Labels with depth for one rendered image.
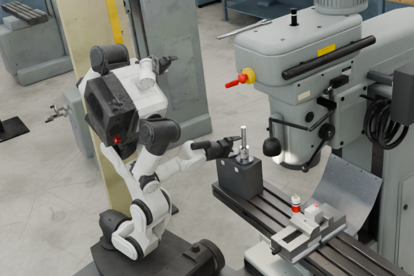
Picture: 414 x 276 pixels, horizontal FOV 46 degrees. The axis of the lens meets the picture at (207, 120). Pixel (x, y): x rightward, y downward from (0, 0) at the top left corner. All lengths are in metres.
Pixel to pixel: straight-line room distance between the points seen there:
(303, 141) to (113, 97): 0.78
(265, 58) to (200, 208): 2.47
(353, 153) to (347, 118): 0.41
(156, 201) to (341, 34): 1.17
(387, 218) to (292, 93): 0.97
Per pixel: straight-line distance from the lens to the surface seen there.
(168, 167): 2.22
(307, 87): 1.85
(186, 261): 2.74
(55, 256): 3.95
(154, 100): 2.05
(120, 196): 3.88
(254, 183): 2.50
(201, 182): 4.31
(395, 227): 2.61
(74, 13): 3.28
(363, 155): 2.43
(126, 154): 2.38
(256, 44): 1.74
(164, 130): 1.97
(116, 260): 2.88
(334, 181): 2.56
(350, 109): 2.08
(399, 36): 2.22
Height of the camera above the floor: 2.48
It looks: 28 degrees down
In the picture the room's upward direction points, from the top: 7 degrees counter-clockwise
